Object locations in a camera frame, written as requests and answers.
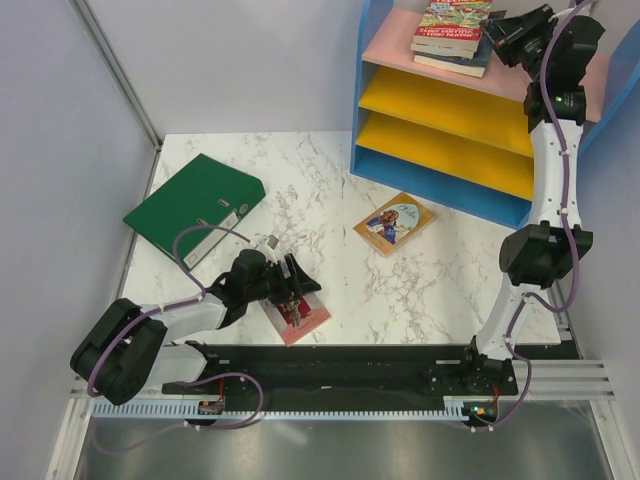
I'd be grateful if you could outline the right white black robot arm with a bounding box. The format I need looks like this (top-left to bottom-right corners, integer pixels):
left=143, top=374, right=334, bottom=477
left=457, top=1, right=605, bottom=394

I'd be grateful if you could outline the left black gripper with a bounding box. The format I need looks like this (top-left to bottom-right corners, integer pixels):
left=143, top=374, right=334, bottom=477
left=245, top=254, right=321, bottom=307

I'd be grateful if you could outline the orange Hello book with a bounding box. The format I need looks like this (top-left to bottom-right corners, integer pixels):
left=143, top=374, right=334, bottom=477
left=354, top=192, right=437, bottom=256

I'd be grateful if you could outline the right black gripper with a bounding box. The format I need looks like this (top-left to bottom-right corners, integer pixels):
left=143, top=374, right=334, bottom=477
left=480, top=3, right=559, bottom=82

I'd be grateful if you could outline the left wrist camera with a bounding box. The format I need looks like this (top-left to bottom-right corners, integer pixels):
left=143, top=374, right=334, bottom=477
left=250, top=235, right=279, bottom=263

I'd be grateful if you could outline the blue Nineteen Eighty-Four book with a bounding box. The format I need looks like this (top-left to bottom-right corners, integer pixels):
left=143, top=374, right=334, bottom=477
left=411, top=36, right=492, bottom=78

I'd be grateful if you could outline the red Treehouse book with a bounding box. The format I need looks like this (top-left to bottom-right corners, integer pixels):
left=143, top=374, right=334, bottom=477
left=411, top=0, right=493, bottom=59

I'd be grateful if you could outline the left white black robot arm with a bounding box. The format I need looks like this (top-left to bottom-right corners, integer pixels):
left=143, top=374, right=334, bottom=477
left=70, top=249, right=321, bottom=406

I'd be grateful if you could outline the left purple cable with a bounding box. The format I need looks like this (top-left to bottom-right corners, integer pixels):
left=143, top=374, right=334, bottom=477
left=87, top=224, right=266, bottom=454

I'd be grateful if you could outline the green lever arch binder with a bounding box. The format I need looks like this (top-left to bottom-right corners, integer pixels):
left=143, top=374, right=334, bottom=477
left=124, top=154, right=266, bottom=270

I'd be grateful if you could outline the aluminium corner post left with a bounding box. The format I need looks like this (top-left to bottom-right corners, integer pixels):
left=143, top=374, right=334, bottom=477
left=68, top=0, right=163, bottom=152

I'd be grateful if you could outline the red and pink castle book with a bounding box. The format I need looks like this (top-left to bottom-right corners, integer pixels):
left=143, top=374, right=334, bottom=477
left=260, top=293, right=331, bottom=347

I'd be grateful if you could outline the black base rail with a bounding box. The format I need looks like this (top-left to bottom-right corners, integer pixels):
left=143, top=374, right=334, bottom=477
left=162, top=345, right=524, bottom=411

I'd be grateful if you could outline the white slotted cable duct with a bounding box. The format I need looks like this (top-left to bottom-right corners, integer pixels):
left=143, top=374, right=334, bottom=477
left=91, top=398, right=497, bottom=421

